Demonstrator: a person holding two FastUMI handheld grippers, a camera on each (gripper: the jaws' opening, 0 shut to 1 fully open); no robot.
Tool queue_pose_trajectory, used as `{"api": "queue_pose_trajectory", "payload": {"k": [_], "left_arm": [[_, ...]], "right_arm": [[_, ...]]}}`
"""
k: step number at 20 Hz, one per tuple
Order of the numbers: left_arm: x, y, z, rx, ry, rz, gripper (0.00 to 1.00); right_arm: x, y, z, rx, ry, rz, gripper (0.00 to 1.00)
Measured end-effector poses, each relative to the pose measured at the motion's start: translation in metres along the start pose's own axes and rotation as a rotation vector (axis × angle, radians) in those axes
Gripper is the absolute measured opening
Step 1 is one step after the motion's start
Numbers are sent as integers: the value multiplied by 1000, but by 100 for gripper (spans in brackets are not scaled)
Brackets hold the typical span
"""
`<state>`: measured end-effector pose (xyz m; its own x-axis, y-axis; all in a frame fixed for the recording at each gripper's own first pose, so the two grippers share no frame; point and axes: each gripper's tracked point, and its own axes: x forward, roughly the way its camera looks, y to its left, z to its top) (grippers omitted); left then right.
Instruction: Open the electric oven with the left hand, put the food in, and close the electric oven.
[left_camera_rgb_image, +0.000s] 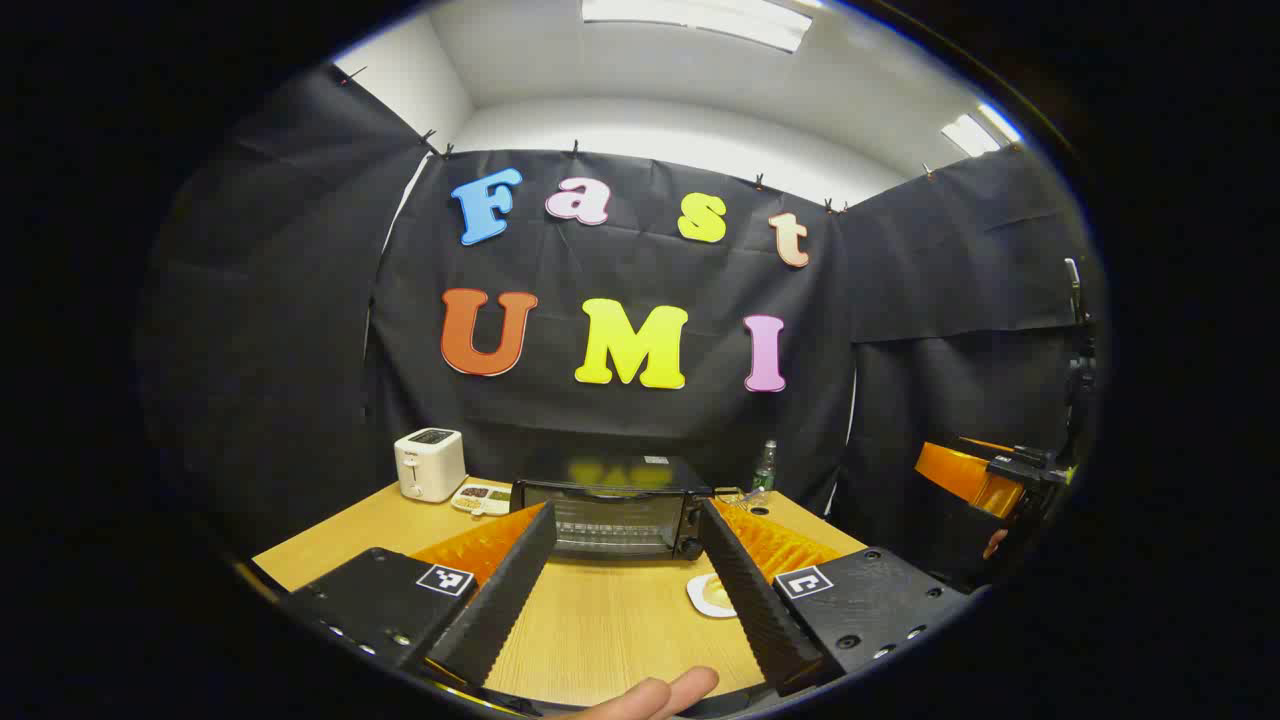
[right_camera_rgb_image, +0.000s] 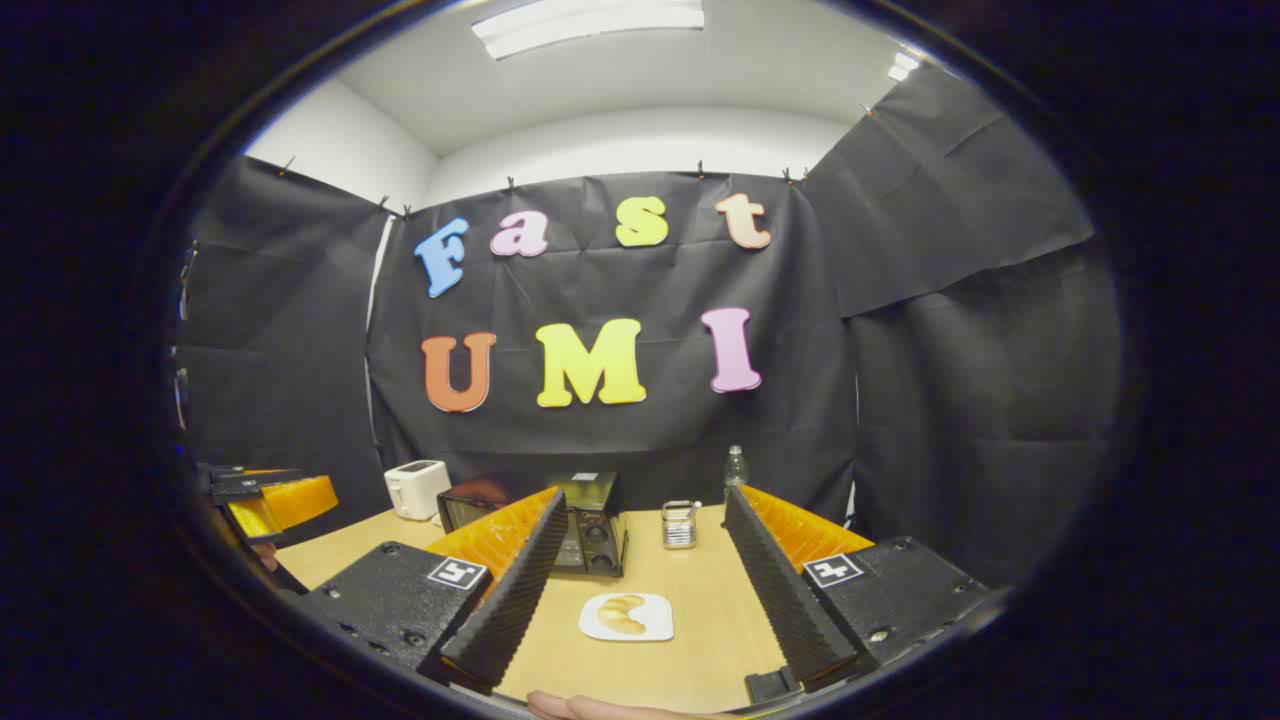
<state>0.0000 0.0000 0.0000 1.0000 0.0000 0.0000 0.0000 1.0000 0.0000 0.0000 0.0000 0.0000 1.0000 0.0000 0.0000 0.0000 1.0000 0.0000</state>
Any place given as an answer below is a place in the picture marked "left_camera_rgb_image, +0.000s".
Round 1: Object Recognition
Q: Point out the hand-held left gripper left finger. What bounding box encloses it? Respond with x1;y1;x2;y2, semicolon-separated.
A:
280;502;558;689

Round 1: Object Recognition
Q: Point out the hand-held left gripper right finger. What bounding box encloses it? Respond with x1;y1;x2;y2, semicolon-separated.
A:
699;498;973;699

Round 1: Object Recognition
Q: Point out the black electric oven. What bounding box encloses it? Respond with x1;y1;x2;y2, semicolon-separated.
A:
510;457;714;561

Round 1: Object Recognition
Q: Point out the white plate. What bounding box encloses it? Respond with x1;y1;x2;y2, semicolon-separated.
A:
686;572;742;620

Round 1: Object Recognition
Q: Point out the white snack tray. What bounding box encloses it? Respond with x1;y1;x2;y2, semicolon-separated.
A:
451;484;514;517

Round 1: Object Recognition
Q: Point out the white toaster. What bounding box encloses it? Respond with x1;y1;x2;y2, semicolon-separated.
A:
394;428;468;503

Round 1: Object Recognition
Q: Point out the black backdrop cloth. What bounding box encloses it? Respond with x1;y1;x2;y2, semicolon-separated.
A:
135;65;1101;593

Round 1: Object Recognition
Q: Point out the small ceiling light panel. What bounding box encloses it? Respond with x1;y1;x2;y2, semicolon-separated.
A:
939;102;1025;159

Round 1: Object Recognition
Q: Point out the long ceiling light panel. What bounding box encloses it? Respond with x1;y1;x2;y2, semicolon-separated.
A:
581;0;814;54

